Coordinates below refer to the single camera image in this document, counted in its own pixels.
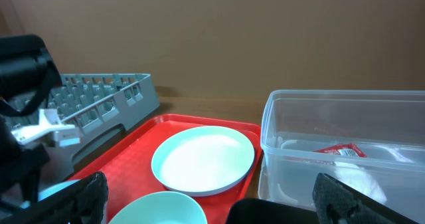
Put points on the red sauce packet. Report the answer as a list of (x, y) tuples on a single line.
[(350, 150)]

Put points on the green bowl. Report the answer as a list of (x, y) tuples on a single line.
[(161, 208)]

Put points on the white napkin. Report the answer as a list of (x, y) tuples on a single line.
[(358, 179)]

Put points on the grey dishwasher rack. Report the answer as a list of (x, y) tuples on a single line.
[(100, 105)]

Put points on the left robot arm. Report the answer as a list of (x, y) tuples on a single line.
[(28, 74)]

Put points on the light blue small bowl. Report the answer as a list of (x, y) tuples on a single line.
[(54, 189)]

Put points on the red plastic tray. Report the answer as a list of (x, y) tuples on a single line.
[(127, 165)]

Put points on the light blue plate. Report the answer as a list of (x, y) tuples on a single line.
[(203, 161)]

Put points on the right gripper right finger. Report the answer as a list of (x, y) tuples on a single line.
[(337, 203)]

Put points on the clear plastic bin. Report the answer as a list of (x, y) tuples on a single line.
[(388, 126)]

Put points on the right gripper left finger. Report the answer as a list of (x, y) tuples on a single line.
[(84, 201)]

